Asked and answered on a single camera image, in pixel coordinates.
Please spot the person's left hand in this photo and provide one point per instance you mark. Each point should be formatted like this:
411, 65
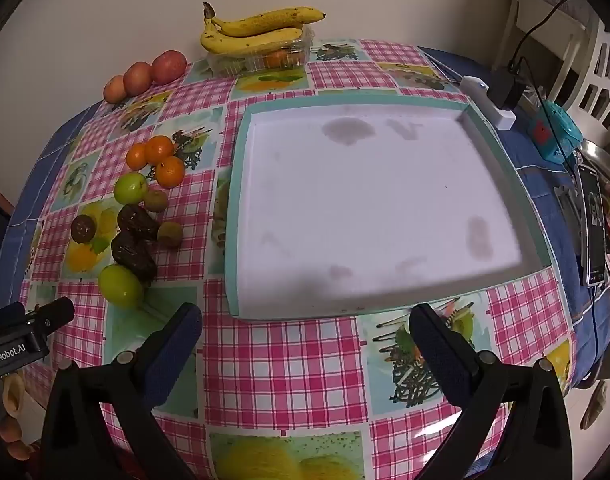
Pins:
10, 430

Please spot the black charger adapter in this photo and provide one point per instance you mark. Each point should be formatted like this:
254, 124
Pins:
505, 87

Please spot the small brown round fruit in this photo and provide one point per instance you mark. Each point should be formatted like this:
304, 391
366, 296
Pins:
156, 200
170, 235

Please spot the pink checked fruit-print tablecloth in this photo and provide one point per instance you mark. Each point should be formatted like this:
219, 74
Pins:
285, 360

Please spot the medium red apple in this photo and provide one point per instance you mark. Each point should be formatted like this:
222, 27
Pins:
137, 78

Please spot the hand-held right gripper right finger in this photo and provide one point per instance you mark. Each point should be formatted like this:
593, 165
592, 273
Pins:
442, 360

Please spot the black smartphone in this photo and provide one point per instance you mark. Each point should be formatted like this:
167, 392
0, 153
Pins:
592, 225

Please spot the clear plastic container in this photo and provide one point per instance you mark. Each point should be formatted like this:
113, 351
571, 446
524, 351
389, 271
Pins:
245, 63

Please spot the orange tangerine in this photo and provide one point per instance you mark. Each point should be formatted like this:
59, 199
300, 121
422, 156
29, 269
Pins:
170, 172
276, 58
160, 149
136, 156

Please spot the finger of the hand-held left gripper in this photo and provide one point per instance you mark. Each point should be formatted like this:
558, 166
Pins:
57, 311

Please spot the small pale orange apple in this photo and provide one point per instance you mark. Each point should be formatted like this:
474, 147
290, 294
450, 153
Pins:
115, 89

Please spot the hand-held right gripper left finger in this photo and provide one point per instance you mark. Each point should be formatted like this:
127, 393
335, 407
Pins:
177, 350

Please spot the grey metal tool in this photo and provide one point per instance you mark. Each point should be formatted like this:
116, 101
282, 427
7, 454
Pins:
569, 205

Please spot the white furniture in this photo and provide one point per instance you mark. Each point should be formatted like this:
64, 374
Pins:
590, 50

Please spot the short yellow banana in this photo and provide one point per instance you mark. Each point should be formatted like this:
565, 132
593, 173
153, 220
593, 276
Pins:
250, 42

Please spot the long yellow banana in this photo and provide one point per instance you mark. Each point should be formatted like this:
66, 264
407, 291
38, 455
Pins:
270, 20

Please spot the metal dish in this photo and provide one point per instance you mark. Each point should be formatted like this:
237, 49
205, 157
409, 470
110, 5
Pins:
602, 155

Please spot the dark brown avocado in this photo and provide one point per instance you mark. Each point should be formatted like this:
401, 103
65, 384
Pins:
137, 221
83, 228
133, 257

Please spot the teal toy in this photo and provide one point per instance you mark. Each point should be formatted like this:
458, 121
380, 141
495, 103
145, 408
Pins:
557, 132

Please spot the white tray with teal rim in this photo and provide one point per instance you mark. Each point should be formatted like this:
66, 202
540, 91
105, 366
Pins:
360, 200

